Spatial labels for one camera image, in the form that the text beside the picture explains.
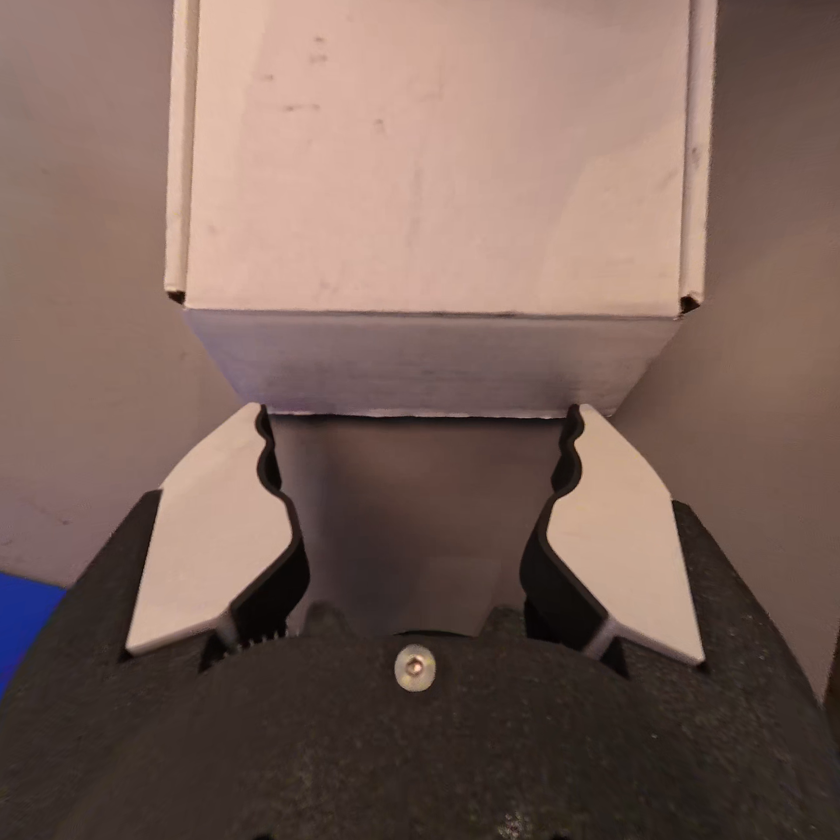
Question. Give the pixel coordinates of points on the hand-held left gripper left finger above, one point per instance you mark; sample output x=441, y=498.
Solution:
x=210, y=544

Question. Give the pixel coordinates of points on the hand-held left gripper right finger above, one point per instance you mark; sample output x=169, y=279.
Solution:
x=623, y=551

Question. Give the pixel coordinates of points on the blue plastic bin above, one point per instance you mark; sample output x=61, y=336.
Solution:
x=23, y=623

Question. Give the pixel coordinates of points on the white cardboard mailer box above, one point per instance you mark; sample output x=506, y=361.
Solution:
x=433, y=164

